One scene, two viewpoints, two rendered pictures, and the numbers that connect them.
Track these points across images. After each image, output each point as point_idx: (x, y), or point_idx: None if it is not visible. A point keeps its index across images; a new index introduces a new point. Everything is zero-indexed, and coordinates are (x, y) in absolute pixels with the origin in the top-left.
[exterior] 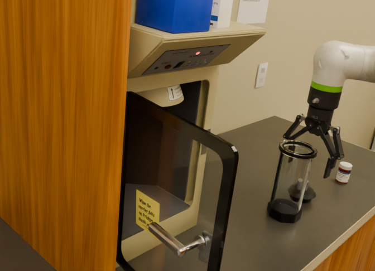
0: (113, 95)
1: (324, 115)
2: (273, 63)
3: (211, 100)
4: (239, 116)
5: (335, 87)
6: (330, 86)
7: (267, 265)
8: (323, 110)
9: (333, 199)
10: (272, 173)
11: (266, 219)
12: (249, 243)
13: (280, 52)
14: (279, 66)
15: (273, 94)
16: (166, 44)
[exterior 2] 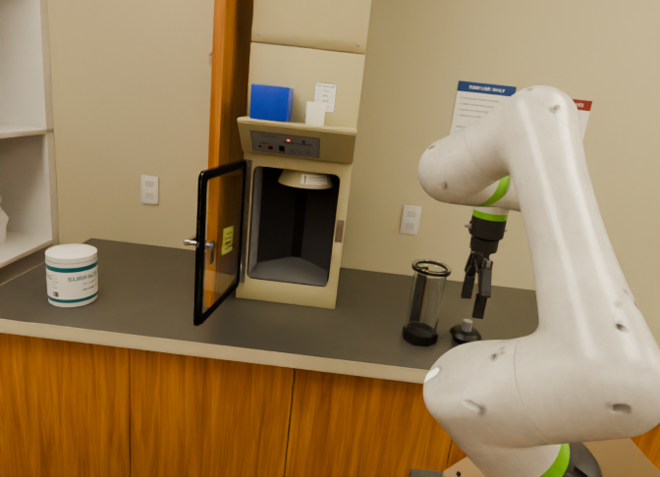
0: (208, 150)
1: (476, 243)
2: None
3: (343, 194)
4: (528, 278)
5: (484, 214)
6: (479, 211)
7: (334, 345)
8: (475, 238)
9: None
10: (475, 320)
11: (394, 333)
12: (349, 333)
13: (613, 219)
14: (611, 236)
15: None
16: (243, 124)
